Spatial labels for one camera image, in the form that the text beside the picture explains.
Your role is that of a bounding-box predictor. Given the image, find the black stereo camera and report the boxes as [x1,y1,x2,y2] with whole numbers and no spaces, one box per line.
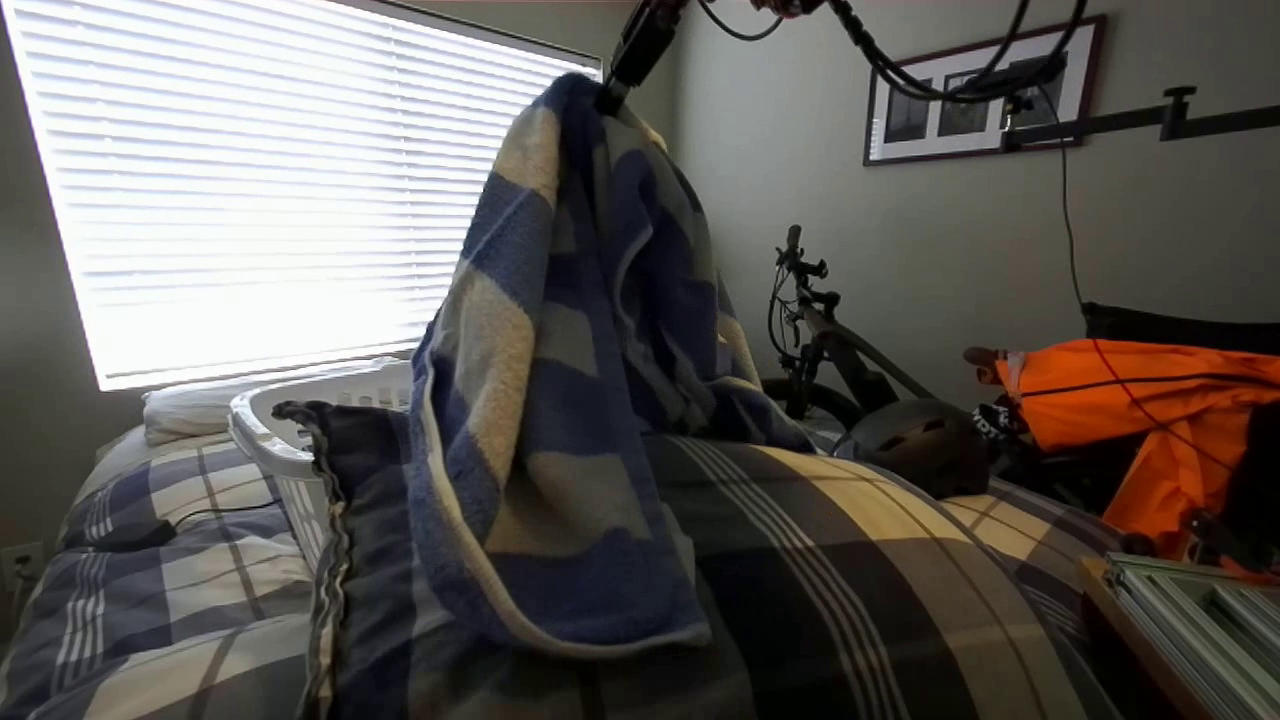
[952,60,1073,117]

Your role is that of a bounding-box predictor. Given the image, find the white and blue striped towel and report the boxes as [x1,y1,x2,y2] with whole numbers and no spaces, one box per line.
[406,67,821,666]

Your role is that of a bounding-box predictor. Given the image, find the orange jacket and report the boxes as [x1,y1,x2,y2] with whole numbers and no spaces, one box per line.
[964,331,1280,569]

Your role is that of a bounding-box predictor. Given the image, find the aluminium frame robot table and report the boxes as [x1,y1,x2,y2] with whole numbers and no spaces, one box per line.
[1088,548,1280,720]

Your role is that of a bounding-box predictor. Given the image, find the black helmet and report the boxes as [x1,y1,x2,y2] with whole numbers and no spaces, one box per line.
[828,396,999,506]

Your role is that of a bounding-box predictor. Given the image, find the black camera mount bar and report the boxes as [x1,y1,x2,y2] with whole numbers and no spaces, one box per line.
[997,79,1280,156]

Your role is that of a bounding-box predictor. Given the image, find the white window blinds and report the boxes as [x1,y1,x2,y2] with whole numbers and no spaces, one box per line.
[0,0,613,402]

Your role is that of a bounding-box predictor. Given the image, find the white pillow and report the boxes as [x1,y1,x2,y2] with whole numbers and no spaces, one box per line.
[136,379,263,449]

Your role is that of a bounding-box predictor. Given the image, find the black framed picture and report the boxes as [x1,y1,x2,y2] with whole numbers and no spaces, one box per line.
[861,11,1109,172]

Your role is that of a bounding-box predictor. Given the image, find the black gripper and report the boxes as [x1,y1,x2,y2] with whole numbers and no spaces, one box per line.
[591,0,701,122]

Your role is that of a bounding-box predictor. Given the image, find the black bicycle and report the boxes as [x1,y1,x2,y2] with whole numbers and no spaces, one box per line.
[759,220,942,433]

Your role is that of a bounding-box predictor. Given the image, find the white plastic laundry basket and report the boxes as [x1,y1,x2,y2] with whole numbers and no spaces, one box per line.
[222,357,419,480]

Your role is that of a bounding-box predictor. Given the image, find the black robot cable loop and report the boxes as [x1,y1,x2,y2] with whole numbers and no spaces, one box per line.
[692,0,1098,113]

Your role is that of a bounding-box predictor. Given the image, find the thin black hanging cable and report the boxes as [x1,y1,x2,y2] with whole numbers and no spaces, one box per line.
[1053,117,1252,474]

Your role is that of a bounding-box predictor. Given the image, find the plaid pillow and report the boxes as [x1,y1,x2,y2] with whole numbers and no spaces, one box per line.
[268,396,1116,720]

